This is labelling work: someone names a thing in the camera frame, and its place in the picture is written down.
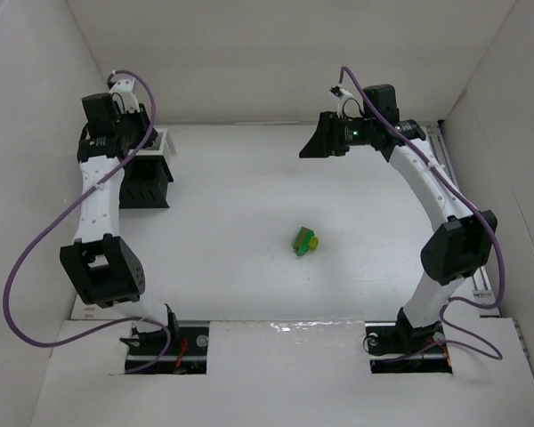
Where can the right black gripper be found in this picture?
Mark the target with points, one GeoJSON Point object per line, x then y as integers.
{"type": "Point", "coordinates": [334, 134]}

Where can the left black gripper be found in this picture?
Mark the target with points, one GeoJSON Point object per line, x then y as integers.
{"type": "Point", "coordinates": [147, 171]}

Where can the lime green lego brick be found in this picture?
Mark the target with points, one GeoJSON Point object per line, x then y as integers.
{"type": "Point", "coordinates": [313, 243]}

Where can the green and orange lego stack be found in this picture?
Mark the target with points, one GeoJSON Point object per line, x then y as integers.
{"type": "Point", "coordinates": [302, 241]}

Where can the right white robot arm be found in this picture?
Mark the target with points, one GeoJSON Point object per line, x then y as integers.
{"type": "Point", "coordinates": [460, 243]}

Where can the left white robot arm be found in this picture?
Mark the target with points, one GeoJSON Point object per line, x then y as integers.
{"type": "Point", "coordinates": [101, 266]}

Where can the black slotted container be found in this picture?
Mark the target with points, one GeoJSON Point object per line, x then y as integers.
{"type": "Point", "coordinates": [145, 184]}

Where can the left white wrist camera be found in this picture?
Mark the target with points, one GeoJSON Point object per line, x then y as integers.
{"type": "Point", "coordinates": [124, 87]}

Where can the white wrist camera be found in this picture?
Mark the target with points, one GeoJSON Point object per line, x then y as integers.
{"type": "Point", "coordinates": [124, 87]}
{"type": "Point", "coordinates": [341, 96]}

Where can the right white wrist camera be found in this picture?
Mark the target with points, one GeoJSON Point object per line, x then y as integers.
{"type": "Point", "coordinates": [341, 96]}

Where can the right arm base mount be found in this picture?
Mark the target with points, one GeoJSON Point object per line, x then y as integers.
{"type": "Point", "coordinates": [394, 349]}

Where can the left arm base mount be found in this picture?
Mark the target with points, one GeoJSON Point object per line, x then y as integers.
{"type": "Point", "coordinates": [185, 355]}

